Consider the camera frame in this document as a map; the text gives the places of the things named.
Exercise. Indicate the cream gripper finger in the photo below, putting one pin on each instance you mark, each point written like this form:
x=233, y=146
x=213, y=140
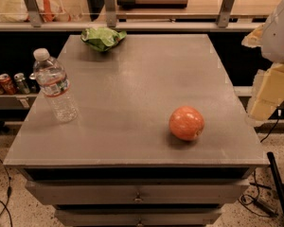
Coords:
x=267, y=95
x=254, y=38

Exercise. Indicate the red orange apple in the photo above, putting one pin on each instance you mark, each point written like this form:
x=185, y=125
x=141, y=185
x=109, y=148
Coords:
x=186, y=123

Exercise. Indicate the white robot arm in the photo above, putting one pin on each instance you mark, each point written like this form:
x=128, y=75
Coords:
x=272, y=47

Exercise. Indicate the clear plastic water bottle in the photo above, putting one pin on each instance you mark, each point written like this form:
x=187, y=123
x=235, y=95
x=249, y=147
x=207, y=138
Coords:
x=55, y=85

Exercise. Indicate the top grey drawer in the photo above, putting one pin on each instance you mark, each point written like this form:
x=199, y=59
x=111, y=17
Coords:
x=83, y=193

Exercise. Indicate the grey drawer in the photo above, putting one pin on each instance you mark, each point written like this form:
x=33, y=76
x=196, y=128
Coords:
x=137, y=217
x=83, y=193

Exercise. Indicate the black pole right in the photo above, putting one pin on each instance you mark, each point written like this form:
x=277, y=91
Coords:
x=277, y=179

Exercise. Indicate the grey drawer cabinet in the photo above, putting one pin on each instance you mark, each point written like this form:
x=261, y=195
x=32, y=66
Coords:
x=121, y=135

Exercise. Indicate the clear acrylic bin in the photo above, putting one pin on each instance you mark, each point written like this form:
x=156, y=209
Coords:
x=77, y=9

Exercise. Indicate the dark soda can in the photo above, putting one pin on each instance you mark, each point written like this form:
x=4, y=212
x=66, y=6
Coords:
x=34, y=84

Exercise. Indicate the silver green soda can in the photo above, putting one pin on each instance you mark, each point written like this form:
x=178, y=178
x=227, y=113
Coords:
x=21, y=83

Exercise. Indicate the lower grey drawer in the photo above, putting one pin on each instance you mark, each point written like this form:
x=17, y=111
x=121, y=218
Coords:
x=137, y=217

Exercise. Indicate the white orange plastic bag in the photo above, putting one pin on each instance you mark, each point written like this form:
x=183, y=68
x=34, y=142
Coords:
x=16, y=11

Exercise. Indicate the orange red soda can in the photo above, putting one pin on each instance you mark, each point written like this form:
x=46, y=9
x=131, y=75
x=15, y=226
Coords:
x=7, y=84

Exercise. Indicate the right grey metal bracket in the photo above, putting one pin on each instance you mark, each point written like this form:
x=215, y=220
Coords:
x=224, y=13

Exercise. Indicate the grey metal bracket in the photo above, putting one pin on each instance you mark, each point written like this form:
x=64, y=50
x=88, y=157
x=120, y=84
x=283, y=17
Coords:
x=110, y=13
x=224, y=13
x=34, y=15

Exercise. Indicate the middle grey metal bracket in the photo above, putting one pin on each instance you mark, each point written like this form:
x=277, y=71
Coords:
x=110, y=13

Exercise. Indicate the left grey metal bracket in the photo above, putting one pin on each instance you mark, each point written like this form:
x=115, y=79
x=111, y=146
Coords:
x=34, y=15

